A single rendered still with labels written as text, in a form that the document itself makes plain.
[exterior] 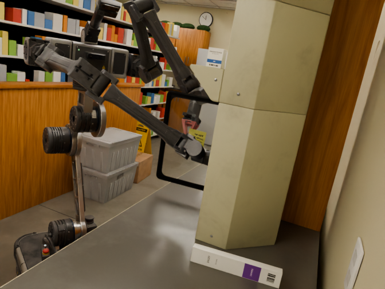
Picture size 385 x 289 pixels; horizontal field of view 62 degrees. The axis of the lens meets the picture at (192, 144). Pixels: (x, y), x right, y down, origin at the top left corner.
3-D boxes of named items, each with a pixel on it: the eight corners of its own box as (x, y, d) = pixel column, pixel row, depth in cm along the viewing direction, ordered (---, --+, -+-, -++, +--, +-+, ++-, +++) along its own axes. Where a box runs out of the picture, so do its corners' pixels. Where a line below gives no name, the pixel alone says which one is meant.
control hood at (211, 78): (243, 98, 127) (248, 73, 125) (218, 102, 98) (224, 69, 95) (216, 93, 131) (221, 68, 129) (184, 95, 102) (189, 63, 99)
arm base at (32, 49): (47, 67, 149) (48, 40, 146) (52, 69, 143) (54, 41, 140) (27, 65, 144) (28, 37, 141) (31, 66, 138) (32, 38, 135)
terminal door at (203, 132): (220, 195, 136) (238, 102, 127) (155, 178, 144) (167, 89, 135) (221, 195, 137) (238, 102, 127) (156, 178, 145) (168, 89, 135)
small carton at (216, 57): (224, 69, 106) (227, 50, 105) (220, 68, 101) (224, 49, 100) (209, 66, 107) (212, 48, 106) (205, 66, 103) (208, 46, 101)
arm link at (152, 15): (148, -1, 138) (127, 8, 134) (152, -7, 133) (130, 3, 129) (197, 86, 147) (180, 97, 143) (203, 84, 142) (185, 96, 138)
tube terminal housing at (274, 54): (281, 224, 130) (330, 26, 111) (267, 265, 101) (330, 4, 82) (223, 206, 139) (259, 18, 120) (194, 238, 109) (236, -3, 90)
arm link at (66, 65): (86, 53, 105) (68, 78, 104) (116, 79, 114) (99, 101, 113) (46, 42, 137) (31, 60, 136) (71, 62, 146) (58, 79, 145)
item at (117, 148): (140, 162, 367) (143, 134, 359) (107, 175, 312) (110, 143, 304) (110, 153, 381) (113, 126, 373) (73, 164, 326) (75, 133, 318)
